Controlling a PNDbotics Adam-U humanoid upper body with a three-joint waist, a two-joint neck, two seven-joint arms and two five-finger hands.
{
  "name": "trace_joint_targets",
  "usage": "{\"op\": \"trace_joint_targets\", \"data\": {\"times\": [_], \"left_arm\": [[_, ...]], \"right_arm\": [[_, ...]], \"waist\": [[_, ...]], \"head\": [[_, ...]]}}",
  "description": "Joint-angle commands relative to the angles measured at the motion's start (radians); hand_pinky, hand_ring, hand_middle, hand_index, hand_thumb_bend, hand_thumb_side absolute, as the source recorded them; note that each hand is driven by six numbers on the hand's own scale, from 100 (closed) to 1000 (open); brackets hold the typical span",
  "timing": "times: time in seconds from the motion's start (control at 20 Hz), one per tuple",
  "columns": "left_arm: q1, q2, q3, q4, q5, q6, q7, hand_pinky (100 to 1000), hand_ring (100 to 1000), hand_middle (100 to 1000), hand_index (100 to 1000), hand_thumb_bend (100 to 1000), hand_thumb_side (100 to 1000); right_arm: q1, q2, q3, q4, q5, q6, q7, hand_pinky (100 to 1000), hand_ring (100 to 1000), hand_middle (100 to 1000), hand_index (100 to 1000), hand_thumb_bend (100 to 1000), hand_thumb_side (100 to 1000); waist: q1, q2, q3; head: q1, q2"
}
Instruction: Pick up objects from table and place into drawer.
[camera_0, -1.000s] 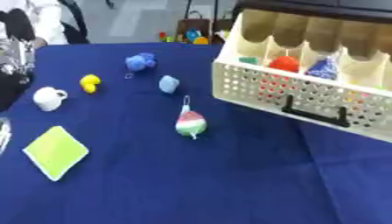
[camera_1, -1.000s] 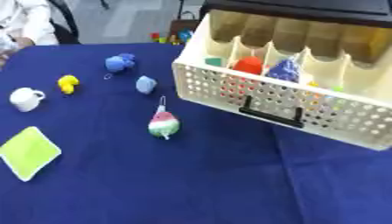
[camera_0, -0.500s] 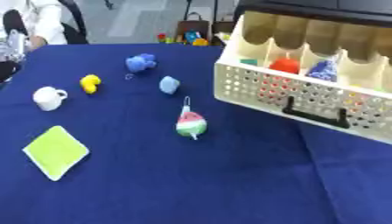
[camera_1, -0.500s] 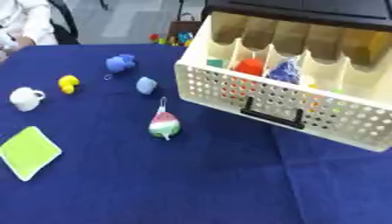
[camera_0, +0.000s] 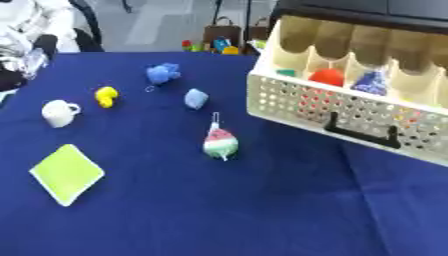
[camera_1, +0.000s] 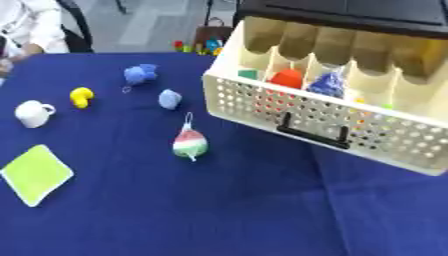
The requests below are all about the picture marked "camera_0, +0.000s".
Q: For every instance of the white mug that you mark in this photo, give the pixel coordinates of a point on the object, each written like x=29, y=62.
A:
x=58, y=113

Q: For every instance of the light blue soft block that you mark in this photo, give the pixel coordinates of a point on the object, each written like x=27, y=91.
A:
x=196, y=98

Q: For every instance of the pale compartment drawer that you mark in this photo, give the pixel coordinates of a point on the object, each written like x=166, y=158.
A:
x=373, y=113

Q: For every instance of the black chair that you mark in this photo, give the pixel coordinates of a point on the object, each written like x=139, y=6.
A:
x=87, y=30

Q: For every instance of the lime green square pad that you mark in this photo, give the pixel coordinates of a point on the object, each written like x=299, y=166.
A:
x=66, y=174

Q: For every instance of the person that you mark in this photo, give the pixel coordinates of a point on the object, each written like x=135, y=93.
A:
x=26, y=33

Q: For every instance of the red ball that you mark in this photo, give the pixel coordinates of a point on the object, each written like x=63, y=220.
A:
x=328, y=76

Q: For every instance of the small green block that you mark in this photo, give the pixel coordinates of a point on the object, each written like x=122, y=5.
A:
x=286, y=72

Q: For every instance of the red toy block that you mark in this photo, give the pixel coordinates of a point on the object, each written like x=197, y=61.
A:
x=186, y=44

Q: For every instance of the blue patterned pouch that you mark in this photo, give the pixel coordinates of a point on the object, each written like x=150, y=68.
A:
x=371, y=83

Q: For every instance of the brown bag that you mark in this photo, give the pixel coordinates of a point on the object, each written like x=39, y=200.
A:
x=221, y=33
x=258, y=31

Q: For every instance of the yellow toy block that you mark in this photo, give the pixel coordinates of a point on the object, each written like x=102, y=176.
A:
x=231, y=50

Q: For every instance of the black cabinet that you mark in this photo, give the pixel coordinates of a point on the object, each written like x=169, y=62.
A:
x=361, y=11

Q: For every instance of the yellow duck toy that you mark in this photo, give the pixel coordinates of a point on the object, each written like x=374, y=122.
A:
x=106, y=96

